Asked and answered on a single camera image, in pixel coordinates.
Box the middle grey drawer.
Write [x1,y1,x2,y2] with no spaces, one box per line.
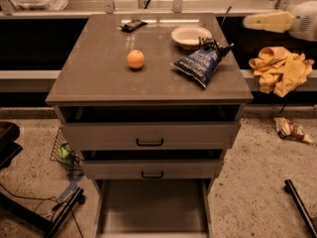
[81,160,223,179]

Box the brown snack bag on floor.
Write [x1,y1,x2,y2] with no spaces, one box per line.
[274,117,314,145]

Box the wire basket with green item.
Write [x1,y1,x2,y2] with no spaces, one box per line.
[50,129,81,172]

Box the grey drawer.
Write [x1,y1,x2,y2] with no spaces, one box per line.
[96,179,213,238]
[61,121,240,151]
[81,160,223,179]

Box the dark snack bar wrapper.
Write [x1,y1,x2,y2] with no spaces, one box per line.
[121,19,147,33]

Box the grey drawer cabinet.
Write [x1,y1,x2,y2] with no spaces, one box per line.
[45,13,254,238]

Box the orange fruit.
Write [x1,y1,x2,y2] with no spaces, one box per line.
[127,50,145,69]

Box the blue chip bag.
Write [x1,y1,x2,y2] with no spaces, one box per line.
[172,38,235,88]

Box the white bowl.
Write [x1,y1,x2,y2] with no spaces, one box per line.
[171,26,212,51]

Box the blue tape strip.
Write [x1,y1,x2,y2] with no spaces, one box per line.
[57,173,82,202]

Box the black cable on floor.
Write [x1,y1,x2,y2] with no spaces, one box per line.
[0,181,85,238]

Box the yellow crumpled cloth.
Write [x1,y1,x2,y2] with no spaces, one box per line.
[249,47,314,97]

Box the black bar right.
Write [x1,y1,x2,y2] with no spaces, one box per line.
[284,179,317,238]

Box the top grey drawer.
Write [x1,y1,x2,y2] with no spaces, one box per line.
[61,121,240,151]

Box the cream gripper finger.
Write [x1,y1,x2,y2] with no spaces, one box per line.
[244,23,283,33]
[244,12,283,24]

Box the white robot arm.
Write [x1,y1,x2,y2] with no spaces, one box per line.
[243,1,317,42]

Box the black stand left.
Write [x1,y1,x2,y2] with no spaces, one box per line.
[0,121,84,238]

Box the bottom grey drawer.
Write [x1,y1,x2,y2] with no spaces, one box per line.
[96,179,213,238]

